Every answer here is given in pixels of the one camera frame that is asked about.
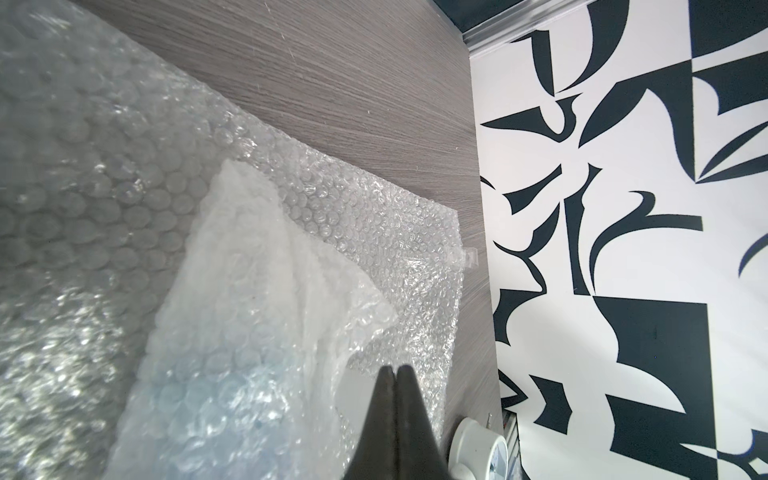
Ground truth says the white alarm clock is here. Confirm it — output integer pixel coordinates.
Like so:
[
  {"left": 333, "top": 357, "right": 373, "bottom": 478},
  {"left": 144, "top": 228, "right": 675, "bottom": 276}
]
[{"left": 448, "top": 418, "right": 509, "bottom": 480}]

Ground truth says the bubble wrap around vase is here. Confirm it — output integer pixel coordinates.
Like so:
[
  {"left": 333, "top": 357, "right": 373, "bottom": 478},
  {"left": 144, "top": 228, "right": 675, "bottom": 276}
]
[{"left": 1, "top": 1, "right": 468, "bottom": 479}]

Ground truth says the bubble-wrapped purple item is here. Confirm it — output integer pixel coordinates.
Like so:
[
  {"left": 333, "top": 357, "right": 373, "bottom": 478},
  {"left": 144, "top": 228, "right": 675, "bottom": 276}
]
[{"left": 105, "top": 161, "right": 397, "bottom": 479}]

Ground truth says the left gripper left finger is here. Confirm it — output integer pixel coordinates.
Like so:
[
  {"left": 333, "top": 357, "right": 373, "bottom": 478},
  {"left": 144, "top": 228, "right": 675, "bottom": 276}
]
[{"left": 343, "top": 366, "right": 398, "bottom": 480}]

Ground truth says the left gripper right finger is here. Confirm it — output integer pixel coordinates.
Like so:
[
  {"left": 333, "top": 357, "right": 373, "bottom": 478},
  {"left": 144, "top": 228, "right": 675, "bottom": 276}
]
[{"left": 395, "top": 365, "right": 451, "bottom": 480}]

